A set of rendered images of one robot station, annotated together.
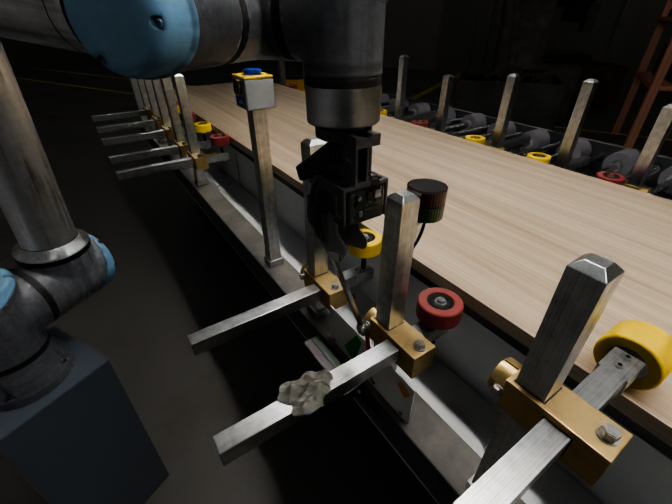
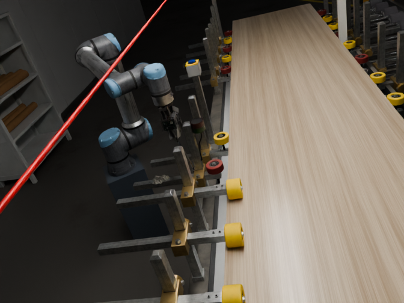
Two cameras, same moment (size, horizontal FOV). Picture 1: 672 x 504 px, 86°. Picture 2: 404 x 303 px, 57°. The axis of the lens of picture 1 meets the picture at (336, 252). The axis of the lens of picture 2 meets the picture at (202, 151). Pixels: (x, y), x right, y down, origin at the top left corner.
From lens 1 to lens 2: 141 cm
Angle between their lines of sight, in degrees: 39
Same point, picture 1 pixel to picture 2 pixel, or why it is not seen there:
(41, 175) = (128, 98)
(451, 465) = not seen: hidden behind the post
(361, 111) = (159, 102)
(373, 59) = (159, 91)
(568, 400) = (189, 187)
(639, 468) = not seen: hidden behind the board
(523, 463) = not seen: hidden behind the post
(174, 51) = (116, 95)
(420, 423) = (205, 209)
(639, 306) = (281, 183)
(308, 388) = (159, 178)
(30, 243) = (125, 121)
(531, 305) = (242, 172)
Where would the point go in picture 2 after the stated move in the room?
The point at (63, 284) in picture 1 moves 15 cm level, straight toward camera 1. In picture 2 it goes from (133, 136) to (131, 148)
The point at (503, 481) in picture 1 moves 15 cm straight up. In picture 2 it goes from (160, 195) to (148, 165)
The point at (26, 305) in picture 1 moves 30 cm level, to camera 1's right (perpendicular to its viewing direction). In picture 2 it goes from (121, 142) to (153, 149)
